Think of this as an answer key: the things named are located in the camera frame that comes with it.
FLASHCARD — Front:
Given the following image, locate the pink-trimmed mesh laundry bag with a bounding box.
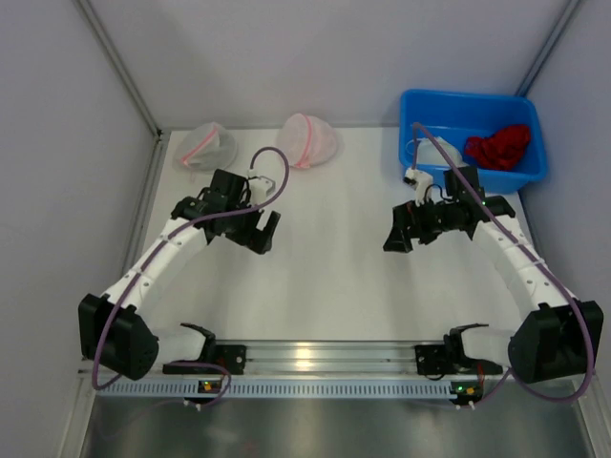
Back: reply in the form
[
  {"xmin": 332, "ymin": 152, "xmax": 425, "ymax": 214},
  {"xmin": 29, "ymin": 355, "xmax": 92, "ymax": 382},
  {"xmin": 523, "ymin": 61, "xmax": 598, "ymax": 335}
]
[{"xmin": 174, "ymin": 122, "xmax": 238, "ymax": 174}]

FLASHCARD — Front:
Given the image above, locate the pink bra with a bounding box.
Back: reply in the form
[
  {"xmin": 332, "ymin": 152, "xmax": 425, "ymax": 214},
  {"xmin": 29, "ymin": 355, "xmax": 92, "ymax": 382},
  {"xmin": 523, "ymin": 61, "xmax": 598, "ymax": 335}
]
[{"xmin": 290, "ymin": 114, "xmax": 338, "ymax": 169}]

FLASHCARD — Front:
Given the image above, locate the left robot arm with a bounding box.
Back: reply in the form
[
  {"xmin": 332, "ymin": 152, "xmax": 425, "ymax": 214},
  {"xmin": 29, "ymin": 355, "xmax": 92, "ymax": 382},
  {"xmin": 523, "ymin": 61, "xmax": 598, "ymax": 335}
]
[{"xmin": 77, "ymin": 170, "xmax": 281, "ymax": 381}]

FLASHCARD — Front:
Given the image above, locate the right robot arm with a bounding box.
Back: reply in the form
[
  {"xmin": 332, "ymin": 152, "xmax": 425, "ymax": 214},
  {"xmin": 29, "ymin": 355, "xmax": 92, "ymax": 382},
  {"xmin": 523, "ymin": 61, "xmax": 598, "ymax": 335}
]
[{"xmin": 383, "ymin": 166, "xmax": 603, "ymax": 384}]

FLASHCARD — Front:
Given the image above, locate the white bra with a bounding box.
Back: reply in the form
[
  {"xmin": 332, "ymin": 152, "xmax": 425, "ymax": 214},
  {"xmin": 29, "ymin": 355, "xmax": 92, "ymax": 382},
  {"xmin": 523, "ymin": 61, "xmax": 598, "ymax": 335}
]
[{"xmin": 405, "ymin": 135, "xmax": 467, "ymax": 168}]

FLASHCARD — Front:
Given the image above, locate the red bra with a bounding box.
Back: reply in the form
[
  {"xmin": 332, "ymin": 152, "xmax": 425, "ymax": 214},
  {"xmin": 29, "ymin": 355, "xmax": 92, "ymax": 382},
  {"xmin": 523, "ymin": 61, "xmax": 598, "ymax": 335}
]
[{"xmin": 464, "ymin": 124, "xmax": 531, "ymax": 172}]

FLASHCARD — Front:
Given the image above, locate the blue plastic bin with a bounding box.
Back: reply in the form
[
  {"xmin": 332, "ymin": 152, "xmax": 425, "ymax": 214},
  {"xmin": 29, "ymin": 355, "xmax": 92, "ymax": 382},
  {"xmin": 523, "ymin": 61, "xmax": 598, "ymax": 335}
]
[{"xmin": 398, "ymin": 89, "xmax": 548, "ymax": 194}]

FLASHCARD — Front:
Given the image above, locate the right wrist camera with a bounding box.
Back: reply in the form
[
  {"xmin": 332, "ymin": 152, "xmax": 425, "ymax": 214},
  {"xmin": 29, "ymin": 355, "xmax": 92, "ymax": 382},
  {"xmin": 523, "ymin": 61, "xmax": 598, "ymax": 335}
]
[{"xmin": 403, "ymin": 168, "xmax": 433, "ymax": 207}]

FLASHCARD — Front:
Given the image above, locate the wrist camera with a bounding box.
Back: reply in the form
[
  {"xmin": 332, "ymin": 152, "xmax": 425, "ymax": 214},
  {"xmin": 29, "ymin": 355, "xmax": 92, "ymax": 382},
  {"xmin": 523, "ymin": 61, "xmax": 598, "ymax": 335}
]
[
  {"xmin": 247, "ymin": 169, "xmax": 276, "ymax": 205},
  {"xmin": 403, "ymin": 168, "xmax": 433, "ymax": 207}
]

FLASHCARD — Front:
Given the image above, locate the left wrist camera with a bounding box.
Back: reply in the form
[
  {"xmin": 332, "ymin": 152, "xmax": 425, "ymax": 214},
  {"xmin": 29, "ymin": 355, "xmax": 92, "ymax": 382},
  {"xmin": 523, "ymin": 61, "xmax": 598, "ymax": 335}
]
[{"xmin": 247, "ymin": 169, "xmax": 276, "ymax": 205}]

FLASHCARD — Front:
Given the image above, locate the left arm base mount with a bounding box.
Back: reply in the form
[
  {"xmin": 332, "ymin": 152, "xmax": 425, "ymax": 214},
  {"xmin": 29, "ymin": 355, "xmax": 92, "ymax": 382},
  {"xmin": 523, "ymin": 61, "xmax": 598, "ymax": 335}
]
[{"xmin": 162, "ymin": 343, "xmax": 247, "ymax": 375}]

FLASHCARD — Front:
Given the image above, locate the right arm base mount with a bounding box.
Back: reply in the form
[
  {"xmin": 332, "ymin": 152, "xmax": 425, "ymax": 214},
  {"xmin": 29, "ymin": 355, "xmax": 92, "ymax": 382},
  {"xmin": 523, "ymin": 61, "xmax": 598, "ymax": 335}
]
[{"xmin": 414, "ymin": 343, "xmax": 503, "ymax": 378}]

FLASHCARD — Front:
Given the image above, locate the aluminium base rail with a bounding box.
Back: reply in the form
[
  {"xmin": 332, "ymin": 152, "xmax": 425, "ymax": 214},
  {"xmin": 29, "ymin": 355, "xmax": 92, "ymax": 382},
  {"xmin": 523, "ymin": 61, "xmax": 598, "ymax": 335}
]
[{"xmin": 78, "ymin": 338, "xmax": 596, "ymax": 381}]

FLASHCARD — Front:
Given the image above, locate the slotted cable duct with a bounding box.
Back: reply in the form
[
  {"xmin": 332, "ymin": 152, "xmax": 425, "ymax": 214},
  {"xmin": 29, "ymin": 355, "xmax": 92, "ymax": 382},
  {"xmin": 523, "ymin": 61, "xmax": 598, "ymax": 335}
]
[{"xmin": 99, "ymin": 378, "xmax": 482, "ymax": 400}]

